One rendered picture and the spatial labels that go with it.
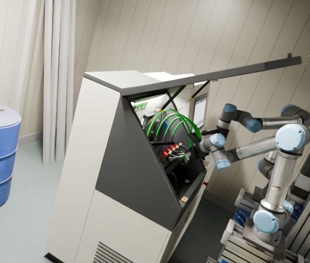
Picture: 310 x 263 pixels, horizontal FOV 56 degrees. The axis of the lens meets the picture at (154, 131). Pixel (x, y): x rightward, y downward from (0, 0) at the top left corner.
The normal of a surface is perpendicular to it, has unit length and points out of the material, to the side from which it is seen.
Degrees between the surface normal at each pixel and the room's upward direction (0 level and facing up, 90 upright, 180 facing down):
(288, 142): 82
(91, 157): 90
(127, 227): 90
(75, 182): 90
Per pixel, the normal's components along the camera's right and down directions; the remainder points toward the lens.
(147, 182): -0.39, 0.21
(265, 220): -0.67, 0.19
